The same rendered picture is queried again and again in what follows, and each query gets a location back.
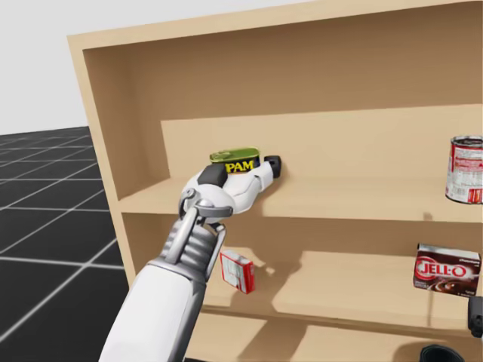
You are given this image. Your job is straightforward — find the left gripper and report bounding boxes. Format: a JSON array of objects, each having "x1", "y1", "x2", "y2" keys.
[{"x1": 179, "y1": 154, "x2": 285, "y2": 219}]

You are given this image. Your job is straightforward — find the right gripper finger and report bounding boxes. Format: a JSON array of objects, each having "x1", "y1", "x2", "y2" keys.
[
  {"x1": 420, "y1": 343, "x2": 460, "y2": 362},
  {"x1": 466, "y1": 296, "x2": 483, "y2": 337}
]

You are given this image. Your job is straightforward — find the green and blue rectangular can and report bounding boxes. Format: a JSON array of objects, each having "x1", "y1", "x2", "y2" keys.
[{"x1": 209, "y1": 146, "x2": 263, "y2": 176}]

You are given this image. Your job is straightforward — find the red and white can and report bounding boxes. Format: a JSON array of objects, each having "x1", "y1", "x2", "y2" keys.
[{"x1": 445, "y1": 135, "x2": 483, "y2": 206}]

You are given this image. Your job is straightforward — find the brown carton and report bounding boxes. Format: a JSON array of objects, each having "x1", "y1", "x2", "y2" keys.
[{"x1": 412, "y1": 242, "x2": 483, "y2": 299}]

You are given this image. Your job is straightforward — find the red and white carton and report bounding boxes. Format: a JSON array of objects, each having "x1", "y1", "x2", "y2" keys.
[{"x1": 219, "y1": 249, "x2": 256, "y2": 296}]

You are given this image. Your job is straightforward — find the pale wooden shelf unit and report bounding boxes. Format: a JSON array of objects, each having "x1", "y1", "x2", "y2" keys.
[{"x1": 66, "y1": 0, "x2": 483, "y2": 362}]

